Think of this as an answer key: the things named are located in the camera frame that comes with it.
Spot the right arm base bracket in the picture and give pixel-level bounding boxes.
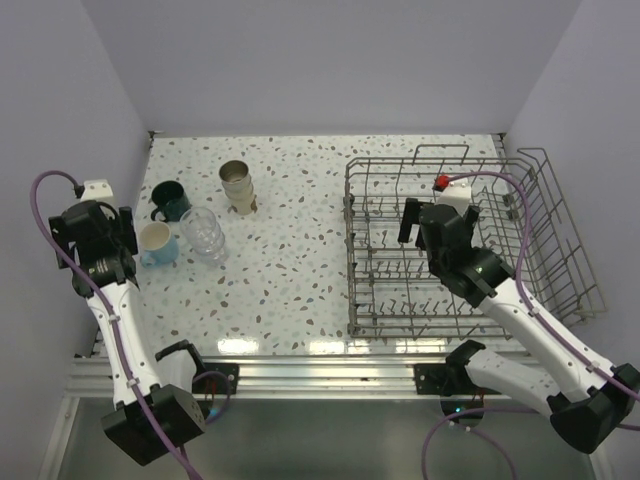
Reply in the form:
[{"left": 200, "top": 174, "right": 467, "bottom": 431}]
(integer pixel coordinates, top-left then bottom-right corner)
[{"left": 413, "top": 363, "right": 449, "bottom": 396}]

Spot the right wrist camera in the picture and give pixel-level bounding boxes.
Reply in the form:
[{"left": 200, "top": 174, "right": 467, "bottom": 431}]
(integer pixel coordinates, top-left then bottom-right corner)
[{"left": 434, "top": 175, "right": 472, "bottom": 216}]

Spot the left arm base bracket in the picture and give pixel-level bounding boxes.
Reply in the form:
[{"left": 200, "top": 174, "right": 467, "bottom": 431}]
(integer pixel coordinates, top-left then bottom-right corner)
[{"left": 193, "top": 363, "right": 240, "bottom": 396}]

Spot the light blue mug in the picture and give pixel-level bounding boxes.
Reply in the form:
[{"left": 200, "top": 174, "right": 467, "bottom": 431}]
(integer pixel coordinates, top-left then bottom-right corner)
[{"left": 139, "top": 222, "right": 179, "bottom": 268}]

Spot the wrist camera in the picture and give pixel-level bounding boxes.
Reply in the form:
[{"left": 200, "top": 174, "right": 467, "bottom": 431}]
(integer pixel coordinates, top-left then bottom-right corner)
[
  {"left": 434, "top": 175, "right": 472, "bottom": 216},
  {"left": 80, "top": 179, "right": 116, "bottom": 207}
]

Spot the dark teal mug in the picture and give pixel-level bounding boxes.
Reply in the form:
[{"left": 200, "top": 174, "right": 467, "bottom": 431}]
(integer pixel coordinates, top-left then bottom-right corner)
[{"left": 150, "top": 180, "right": 191, "bottom": 222}]

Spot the aluminium mounting rail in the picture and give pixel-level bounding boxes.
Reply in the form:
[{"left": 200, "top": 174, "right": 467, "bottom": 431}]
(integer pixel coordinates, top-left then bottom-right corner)
[{"left": 64, "top": 355, "right": 558, "bottom": 405}]

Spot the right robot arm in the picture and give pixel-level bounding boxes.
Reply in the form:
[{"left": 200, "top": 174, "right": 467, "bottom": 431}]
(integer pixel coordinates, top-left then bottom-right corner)
[{"left": 398, "top": 198, "right": 639, "bottom": 454}]

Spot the clear glass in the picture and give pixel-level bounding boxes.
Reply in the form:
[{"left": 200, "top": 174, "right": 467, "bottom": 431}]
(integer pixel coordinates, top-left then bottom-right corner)
[
  {"left": 193, "top": 241, "right": 228, "bottom": 267},
  {"left": 179, "top": 207, "right": 225, "bottom": 254}
]

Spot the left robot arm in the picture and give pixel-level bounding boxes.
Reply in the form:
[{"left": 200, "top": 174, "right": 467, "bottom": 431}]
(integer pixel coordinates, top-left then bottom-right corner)
[{"left": 49, "top": 200, "right": 208, "bottom": 466}]

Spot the grey wire dish rack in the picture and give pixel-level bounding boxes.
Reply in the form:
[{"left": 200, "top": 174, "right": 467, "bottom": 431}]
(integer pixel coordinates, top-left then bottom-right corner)
[{"left": 344, "top": 144, "right": 606, "bottom": 343}]

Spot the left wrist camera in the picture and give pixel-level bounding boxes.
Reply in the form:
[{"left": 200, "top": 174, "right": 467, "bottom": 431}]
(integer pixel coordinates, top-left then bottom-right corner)
[{"left": 80, "top": 179, "right": 116, "bottom": 207}]

